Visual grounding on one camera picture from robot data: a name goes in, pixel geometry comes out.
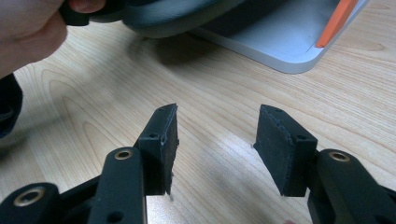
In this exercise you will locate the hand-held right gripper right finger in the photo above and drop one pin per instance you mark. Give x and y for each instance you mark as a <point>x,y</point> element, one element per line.
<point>280,152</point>

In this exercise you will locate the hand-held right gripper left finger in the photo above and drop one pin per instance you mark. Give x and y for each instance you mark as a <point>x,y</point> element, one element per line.
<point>162,146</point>

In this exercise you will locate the white two-tier rack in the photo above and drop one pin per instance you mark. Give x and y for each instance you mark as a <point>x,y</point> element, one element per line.
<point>280,40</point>

